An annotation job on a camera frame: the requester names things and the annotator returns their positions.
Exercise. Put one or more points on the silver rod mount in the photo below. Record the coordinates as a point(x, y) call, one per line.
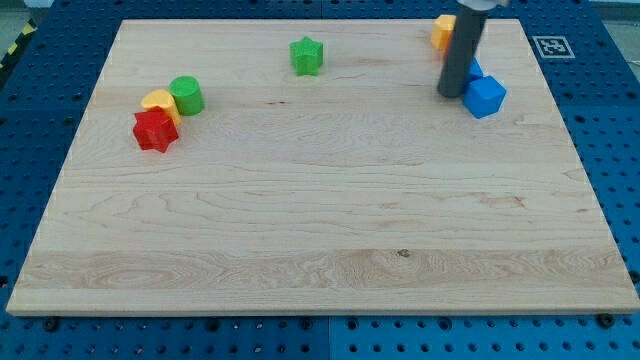
point(483, 5)

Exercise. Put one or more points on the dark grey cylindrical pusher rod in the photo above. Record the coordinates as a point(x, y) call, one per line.
point(465, 39)

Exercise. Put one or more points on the green star block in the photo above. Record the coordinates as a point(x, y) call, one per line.
point(306, 56)

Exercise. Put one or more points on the red star block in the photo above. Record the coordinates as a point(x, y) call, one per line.
point(154, 130)

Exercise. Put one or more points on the orange-yellow block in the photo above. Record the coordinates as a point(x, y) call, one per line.
point(442, 31)

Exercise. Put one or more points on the blue block behind rod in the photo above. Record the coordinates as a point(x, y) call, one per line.
point(475, 72)

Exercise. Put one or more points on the blue cube block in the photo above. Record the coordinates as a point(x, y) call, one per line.
point(484, 97)

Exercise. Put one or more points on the white fiducial marker tag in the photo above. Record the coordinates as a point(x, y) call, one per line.
point(553, 47)

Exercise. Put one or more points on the light wooden board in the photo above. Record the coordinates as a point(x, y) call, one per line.
point(359, 191)

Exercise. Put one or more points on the green cylinder block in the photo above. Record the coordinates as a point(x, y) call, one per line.
point(187, 95)

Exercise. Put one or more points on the yellow heart block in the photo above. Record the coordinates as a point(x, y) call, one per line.
point(163, 99)

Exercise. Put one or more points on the black bolt front right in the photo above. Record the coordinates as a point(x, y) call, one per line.
point(605, 320)

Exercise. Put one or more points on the black bolt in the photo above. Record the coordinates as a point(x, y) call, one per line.
point(50, 324)
point(605, 320)

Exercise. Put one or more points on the black bolt front left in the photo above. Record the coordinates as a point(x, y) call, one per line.
point(50, 324)

